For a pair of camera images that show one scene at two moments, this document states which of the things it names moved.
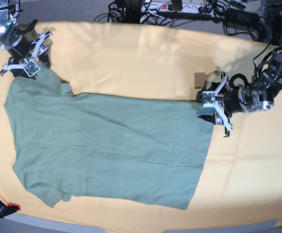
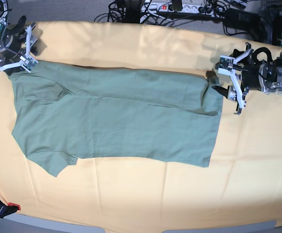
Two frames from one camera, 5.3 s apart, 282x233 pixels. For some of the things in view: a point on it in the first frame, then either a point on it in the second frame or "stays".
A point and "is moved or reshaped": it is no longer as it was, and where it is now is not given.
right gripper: x=229 y=97 -> x=254 y=70
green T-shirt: x=136 y=150 is moved or reshaped
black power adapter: x=237 y=16 stays
